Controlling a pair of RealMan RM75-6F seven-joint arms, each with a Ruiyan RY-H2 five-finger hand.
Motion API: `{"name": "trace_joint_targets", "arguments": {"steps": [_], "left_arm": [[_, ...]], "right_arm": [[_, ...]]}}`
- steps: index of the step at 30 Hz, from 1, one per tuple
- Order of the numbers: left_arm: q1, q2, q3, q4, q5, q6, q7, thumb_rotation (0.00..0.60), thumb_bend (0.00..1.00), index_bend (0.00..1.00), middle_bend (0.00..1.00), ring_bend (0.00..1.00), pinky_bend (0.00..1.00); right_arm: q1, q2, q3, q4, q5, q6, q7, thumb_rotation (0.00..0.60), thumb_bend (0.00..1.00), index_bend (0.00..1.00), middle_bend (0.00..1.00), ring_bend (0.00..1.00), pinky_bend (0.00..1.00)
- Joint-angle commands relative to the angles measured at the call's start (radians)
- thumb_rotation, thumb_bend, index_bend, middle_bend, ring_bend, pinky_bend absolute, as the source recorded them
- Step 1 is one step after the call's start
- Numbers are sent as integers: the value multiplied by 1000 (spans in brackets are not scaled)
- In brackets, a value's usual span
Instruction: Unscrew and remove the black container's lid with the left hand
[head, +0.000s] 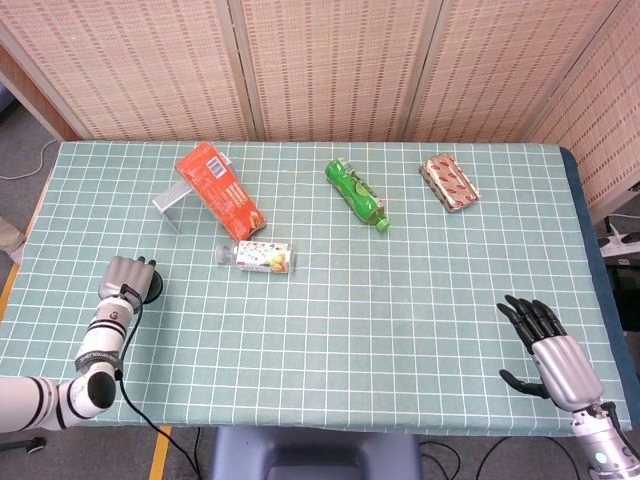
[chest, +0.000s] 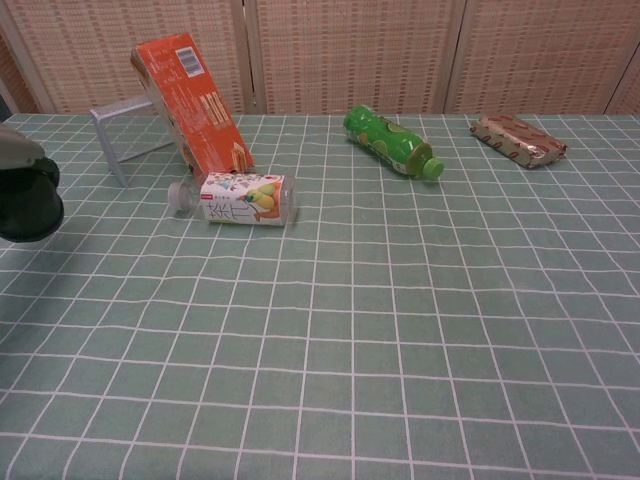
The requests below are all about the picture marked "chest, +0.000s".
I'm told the green plastic bottle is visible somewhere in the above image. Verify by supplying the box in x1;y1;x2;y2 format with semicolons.
343;103;446;182

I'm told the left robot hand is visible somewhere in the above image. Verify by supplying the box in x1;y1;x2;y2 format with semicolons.
0;123;62;189

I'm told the gold foil snack pack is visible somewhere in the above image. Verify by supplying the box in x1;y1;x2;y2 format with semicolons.
469;113;570;171

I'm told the green checked tablecloth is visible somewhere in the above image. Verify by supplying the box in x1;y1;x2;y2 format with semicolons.
0;112;640;480

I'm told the black round object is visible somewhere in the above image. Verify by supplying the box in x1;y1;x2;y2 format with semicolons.
0;167;65;236

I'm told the grey metal stand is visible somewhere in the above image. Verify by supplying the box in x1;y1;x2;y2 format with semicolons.
89;95;175;189

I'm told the woven folding screen panel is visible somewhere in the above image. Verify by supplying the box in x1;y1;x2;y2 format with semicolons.
449;0;640;115
604;69;640;115
247;0;469;115
0;0;254;115

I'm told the clear bottle with fruit label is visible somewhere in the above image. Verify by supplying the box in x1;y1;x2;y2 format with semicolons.
168;171;300;227

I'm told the orange snack box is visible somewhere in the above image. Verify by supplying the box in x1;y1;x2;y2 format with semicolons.
130;32;256;174

